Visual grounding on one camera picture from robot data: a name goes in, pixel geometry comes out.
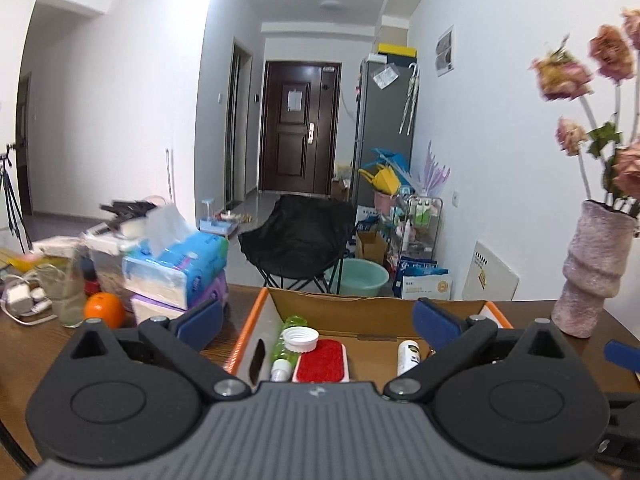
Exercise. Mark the black tripod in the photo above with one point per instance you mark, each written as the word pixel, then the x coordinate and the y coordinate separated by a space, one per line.
pixel 6 175

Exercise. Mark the purple tissue pack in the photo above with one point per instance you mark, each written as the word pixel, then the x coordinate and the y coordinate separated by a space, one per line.
pixel 215 287

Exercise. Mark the white ribbed jar lid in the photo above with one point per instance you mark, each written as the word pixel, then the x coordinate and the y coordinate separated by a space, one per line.
pixel 300 339

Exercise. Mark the small brown cardboard box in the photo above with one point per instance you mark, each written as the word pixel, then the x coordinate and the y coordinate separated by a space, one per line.
pixel 372 250

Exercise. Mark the yellow and blue box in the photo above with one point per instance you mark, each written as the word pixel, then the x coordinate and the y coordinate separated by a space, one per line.
pixel 397 49

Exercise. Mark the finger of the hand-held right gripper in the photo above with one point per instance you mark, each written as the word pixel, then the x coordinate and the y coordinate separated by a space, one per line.
pixel 625 425
pixel 622 355

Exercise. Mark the pink textured vase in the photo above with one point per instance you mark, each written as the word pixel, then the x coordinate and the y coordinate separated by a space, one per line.
pixel 590 270

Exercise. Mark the orange-edged cardboard box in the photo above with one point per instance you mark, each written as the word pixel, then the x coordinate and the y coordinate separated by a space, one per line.
pixel 360 320

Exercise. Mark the red lint brush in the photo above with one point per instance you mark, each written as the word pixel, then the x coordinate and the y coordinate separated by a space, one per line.
pixel 320 360

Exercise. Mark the white flat board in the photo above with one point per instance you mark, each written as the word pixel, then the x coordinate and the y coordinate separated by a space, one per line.
pixel 490 275

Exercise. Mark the dried rose bouquet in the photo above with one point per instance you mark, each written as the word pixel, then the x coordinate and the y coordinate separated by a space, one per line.
pixel 560 75

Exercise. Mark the white charger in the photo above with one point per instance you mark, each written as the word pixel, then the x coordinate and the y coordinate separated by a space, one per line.
pixel 20 300

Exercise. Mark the pink bucket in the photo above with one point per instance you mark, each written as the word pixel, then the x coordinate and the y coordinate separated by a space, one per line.
pixel 386 202

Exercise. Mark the blue tissue pack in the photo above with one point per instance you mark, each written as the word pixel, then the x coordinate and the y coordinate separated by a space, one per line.
pixel 195 260

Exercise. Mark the purple feather decoration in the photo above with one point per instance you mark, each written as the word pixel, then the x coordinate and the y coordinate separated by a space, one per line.
pixel 432 172

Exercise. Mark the brown carton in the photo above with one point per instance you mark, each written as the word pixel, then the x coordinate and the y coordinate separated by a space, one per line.
pixel 341 182

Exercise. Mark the grey refrigerator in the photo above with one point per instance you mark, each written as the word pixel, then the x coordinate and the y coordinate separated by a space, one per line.
pixel 385 125

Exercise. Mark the white wall socket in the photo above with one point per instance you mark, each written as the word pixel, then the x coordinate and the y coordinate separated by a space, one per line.
pixel 455 198

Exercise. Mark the wall panel box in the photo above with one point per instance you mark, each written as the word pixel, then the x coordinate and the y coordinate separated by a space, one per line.
pixel 445 50

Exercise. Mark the blue and white carton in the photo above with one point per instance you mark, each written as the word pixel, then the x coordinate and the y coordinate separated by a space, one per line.
pixel 425 282

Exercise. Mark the interior door frame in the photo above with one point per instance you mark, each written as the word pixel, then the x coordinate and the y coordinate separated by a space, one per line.
pixel 239 120
pixel 24 150

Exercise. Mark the clear plastic bag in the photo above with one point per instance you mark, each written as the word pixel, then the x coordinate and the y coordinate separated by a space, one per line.
pixel 386 77

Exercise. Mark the blue and white bag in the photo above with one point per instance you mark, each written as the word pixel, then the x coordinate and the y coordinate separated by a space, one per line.
pixel 370 217

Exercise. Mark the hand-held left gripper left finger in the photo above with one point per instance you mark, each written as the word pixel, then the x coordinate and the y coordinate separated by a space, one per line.
pixel 200 325

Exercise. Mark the black plastic object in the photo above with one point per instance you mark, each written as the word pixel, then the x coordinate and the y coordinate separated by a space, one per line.
pixel 127 208

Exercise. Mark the clear drinking glass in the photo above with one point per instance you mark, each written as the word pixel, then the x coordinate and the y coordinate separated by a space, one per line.
pixel 65 300

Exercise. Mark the small white bottle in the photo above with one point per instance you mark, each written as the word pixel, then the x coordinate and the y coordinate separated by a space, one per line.
pixel 407 357

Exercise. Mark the green cap bottle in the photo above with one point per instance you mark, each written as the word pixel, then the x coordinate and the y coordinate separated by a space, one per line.
pixel 282 350

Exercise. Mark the metal storage cart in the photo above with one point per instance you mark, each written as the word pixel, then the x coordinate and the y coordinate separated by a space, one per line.
pixel 422 210

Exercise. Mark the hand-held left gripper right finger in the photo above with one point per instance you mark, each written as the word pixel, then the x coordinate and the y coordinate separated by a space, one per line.
pixel 435 322

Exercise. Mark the dark brown entrance door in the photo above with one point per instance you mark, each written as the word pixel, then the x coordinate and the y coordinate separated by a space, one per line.
pixel 295 160

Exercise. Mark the clear plastic storage box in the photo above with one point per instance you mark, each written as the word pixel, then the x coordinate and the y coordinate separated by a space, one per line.
pixel 107 265

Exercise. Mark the clear folded umbrella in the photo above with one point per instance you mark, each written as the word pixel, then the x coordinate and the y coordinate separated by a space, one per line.
pixel 411 95

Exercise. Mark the orange fruit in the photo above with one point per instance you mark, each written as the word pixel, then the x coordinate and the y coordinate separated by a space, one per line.
pixel 105 310

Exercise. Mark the paper sheet on door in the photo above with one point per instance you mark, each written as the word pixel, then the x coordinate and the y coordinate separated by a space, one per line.
pixel 295 100

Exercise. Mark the black folding chair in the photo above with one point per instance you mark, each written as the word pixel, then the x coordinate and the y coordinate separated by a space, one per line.
pixel 295 235

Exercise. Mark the white paper stack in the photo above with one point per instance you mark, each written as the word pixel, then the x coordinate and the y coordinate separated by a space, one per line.
pixel 60 246

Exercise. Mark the yellow watering can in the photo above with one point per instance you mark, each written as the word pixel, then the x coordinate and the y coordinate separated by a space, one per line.
pixel 382 179

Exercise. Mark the green wash basin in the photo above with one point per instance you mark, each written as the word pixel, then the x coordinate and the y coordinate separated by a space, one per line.
pixel 362 280

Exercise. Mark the blue pet feeder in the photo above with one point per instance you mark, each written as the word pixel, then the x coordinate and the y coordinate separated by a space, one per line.
pixel 217 225

